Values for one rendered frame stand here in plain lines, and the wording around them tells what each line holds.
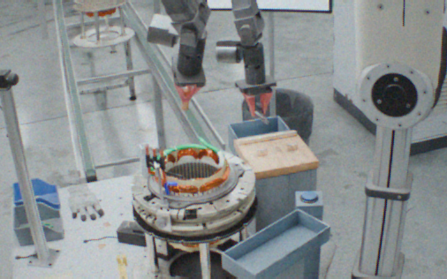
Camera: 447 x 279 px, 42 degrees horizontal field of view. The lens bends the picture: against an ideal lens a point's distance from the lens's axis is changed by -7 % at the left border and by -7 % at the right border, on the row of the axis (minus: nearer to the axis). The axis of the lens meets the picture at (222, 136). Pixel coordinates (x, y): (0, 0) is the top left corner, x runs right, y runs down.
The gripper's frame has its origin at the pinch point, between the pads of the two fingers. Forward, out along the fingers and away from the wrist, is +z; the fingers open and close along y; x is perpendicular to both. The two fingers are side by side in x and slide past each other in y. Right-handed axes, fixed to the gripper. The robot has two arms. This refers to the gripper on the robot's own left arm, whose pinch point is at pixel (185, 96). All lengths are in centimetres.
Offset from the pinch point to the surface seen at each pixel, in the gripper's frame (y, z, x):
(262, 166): 2.0, 25.0, 23.7
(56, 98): -266, 250, -43
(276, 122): -24, 36, 37
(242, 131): -23, 38, 26
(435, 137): -117, 152, 196
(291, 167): 3.9, 23.8, 31.3
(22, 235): -5, 62, -46
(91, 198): -24, 69, -22
